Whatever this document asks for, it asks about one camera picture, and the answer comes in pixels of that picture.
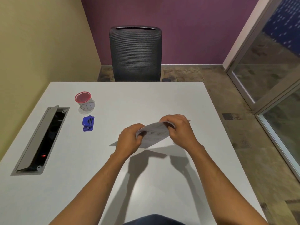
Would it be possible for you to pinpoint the person's left hand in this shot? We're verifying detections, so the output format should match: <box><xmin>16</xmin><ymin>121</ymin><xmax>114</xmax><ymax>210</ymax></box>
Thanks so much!
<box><xmin>114</xmin><ymin>123</ymin><xmax>146</xmax><ymax>158</ymax></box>

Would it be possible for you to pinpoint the person's right hand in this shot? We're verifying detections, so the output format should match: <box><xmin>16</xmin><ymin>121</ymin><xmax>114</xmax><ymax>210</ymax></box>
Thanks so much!
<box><xmin>159</xmin><ymin>114</ymin><xmax>202</xmax><ymax>153</ymax></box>

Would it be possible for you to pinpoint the white printed paper sheet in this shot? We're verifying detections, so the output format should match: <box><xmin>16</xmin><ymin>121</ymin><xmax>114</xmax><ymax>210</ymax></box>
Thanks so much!
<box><xmin>109</xmin><ymin>119</ymin><xmax>191</xmax><ymax>149</ymax></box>

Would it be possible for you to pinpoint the person's left forearm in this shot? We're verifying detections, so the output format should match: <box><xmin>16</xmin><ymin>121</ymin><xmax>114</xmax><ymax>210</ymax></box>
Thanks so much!
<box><xmin>48</xmin><ymin>152</ymin><xmax>128</xmax><ymax>225</ymax></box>

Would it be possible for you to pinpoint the person's right forearm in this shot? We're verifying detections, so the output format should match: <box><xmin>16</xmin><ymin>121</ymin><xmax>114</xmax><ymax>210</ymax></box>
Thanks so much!
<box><xmin>189</xmin><ymin>145</ymin><xmax>270</xmax><ymax>225</ymax></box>

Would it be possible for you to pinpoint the blue stapler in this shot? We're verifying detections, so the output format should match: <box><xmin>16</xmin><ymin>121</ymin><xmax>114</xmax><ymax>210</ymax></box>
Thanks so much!
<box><xmin>82</xmin><ymin>115</ymin><xmax>95</xmax><ymax>132</ymax></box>

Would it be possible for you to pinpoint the clear cup with red rim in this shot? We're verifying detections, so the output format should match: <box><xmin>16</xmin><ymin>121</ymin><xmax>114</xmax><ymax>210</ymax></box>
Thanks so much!
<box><xmin>75</xmin><ymin>91</ymin><xmax>95</xmax><ymax>114</ymax></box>

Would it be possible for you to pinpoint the dark grey mesh office chair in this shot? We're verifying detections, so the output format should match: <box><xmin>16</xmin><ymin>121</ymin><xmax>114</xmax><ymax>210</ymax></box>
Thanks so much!
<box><xmin>101</xmin><ymin>26</ymin><xmax>171</xmax><ymax>82</ymax></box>

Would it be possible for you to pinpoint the person's dark blue clothing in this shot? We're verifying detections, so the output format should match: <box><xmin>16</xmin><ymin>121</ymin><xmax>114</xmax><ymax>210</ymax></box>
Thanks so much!
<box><xmin>122</xmin><ymin>214</ymin><xmax>187</xmax><ymax>225</ymax></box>

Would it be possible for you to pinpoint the grey table cable box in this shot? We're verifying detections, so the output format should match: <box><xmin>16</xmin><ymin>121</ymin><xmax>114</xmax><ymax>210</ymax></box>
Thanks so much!
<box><xmin>11</xmin><ymin>105</ymin><xmax>70</xmax><ymax>176</ymax></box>

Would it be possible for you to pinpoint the glass door with metal frame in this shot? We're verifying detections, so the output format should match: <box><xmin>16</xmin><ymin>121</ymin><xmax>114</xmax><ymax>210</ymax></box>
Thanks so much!
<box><xmin>226</xmin><ymin>0</ymin><xmax>300</xmax><ymax>183</ymax></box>

